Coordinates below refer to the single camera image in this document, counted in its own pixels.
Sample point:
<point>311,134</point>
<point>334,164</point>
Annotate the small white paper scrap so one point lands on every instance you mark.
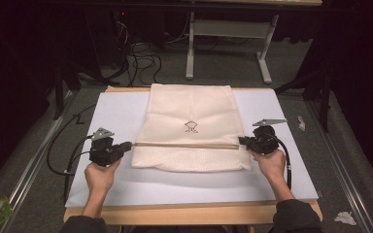
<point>301,123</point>

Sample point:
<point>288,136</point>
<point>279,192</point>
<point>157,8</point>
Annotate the black stand leg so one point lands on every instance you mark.
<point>324,97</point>
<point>60,87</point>

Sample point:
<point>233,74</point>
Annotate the wooden table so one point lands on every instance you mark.
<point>191,215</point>

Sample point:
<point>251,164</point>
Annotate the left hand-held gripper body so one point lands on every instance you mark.
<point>102,152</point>

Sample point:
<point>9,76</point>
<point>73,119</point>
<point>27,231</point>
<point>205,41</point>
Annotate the cream mesh laundry bag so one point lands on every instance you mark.
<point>191,129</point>

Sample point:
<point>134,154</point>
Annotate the large crumpled white paper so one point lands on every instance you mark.
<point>345,218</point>

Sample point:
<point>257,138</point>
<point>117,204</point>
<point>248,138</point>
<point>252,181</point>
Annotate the person's left hand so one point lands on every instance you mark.
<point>101,178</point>

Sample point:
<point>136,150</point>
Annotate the person's right hand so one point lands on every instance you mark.
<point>271,165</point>

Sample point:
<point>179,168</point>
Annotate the white metal desk frame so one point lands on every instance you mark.
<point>230,29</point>

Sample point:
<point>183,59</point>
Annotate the metal floor rail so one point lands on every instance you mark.
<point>29,168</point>
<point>340,171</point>

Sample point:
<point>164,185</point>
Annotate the white table mat board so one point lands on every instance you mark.
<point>119,110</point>

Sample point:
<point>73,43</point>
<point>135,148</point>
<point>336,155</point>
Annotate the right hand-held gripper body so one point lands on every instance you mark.
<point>265,140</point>

